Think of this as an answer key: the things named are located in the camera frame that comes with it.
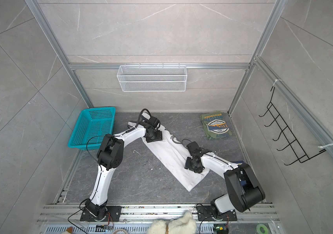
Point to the white tank top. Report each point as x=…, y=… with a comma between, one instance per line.
x=170, y=152

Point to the teal plastic basket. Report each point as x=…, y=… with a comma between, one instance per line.
x=91, y=127

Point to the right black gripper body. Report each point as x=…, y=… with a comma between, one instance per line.
x=190, y=164

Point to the black wire hook rack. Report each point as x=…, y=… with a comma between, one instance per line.
x=285, y=132

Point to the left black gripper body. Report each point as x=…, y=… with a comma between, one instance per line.
x=156, y=136

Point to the white plush toy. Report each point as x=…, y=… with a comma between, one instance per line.
x=183, y=225

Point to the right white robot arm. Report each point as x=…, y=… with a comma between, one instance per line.
x=243, y=188

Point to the blue book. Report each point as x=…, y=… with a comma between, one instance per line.
x=238, y=162

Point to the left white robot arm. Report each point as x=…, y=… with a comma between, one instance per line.
x=110, y=156

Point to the green tape roll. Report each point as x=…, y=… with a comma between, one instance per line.
x=262, y=229

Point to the green tank top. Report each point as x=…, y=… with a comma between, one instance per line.
x=214, y=126

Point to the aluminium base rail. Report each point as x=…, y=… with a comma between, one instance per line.
x=137, y=218

